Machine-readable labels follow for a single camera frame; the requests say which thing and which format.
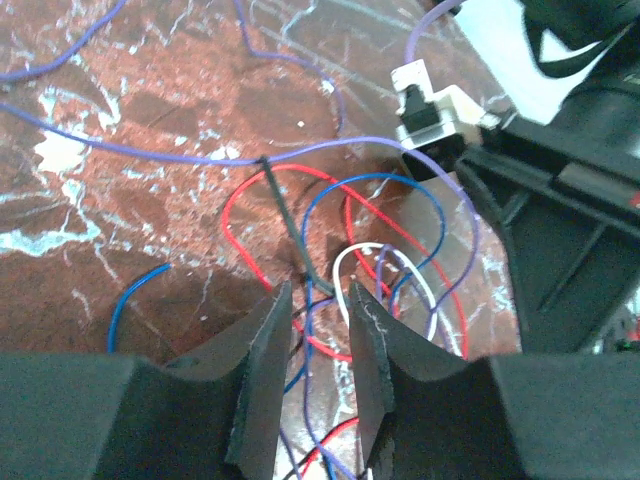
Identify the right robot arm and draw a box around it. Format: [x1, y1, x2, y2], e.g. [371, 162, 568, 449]
[455, 1, 639, 353]

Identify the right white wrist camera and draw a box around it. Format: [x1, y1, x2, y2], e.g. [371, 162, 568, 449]
[391, 60, 501, 149]

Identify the blue wire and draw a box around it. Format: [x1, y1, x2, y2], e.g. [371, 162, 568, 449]
[107, 172, 447, 401]

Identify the black zip tie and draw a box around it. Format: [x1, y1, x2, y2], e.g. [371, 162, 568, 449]
[258, 156, 335, 296]

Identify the white wire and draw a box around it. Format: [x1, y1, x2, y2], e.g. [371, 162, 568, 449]
[331, 242, 439, 341]

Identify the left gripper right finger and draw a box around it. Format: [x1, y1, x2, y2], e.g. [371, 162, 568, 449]
[349, 283, 639, 479]

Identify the purple wire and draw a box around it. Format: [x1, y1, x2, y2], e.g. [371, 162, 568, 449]
[0, 0, 481, 480]

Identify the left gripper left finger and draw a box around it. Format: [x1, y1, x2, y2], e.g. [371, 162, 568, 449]
[1, 283, 292, 479]

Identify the red wire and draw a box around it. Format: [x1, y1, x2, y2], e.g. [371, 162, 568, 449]
[220, 163, 470, 480]

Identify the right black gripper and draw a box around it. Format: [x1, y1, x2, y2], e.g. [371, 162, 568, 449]
[455, 84, 639, 353]

